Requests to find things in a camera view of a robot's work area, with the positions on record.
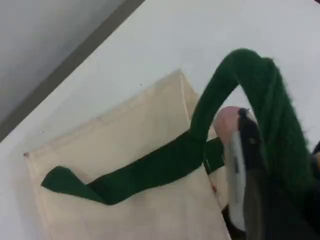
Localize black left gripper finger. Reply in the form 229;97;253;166
311;141;320;191
246;169;320;240

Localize pink peach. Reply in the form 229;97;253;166
214;105;245;146

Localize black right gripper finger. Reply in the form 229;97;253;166
224;107;268;233

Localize white canvas bag green handles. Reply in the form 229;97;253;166
23;48;313;240

